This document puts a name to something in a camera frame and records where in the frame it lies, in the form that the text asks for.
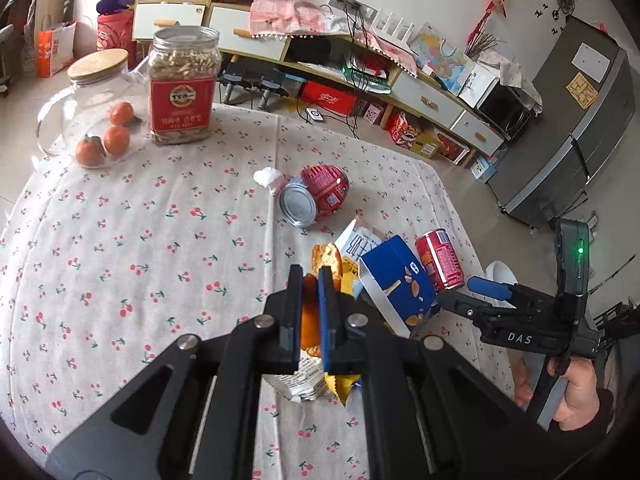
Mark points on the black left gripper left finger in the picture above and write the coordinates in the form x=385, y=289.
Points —
x=192, y=412

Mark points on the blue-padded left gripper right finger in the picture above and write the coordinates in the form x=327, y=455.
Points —
x=428, y=412

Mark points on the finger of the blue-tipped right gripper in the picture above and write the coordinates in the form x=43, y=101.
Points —
x=488, y=288

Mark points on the small red drink can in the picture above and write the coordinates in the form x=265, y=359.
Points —
x=440, y=261

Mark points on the orange yellow snack wrapper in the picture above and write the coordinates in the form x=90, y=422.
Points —
x=321, y=255

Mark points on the large red tin can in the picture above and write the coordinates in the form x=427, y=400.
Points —
x=315, y=193

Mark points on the white tissue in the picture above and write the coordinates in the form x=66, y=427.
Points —
x=271, y=179

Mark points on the white milk carton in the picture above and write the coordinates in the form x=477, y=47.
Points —
x=358, y=238

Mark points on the white trash bin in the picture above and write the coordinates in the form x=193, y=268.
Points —
x=499, y=272

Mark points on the person's right hand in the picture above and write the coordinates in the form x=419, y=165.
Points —
x=580, y=403

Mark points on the black tracker with green light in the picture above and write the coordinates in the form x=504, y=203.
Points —
x=570, y=306

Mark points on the blue snack box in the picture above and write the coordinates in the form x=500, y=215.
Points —
x=398, y=286

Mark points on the cherry print tablecloth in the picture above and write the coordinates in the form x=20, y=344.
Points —
x=102, y=269

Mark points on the black microwave oven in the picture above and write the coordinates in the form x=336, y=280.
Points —
x=504, y=108

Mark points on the grey refrigerator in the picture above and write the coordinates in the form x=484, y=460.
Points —
x=588, y=95

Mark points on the world map poster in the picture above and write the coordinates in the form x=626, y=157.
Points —
x=448, y=63

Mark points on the red gift box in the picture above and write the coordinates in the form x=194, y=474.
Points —
x=332, y=99

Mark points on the long white TV cabinet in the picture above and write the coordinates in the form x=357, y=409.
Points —
x=355, y=60

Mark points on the orange tangerine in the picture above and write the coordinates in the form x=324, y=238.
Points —
x=116, y=140
x=121, y=113
x=90, y=152

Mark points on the glass jar with wooden lid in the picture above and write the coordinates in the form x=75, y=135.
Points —
x=95, y=83

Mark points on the pink cloth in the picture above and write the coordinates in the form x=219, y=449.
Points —
x=289, y=18

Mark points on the seed jar with red label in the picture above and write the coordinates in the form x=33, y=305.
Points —
x=184, y=63

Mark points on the white paper bag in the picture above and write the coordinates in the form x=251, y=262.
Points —
x=55, y=49

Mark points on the red shopping bag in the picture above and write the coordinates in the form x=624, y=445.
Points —
x=115, y=32

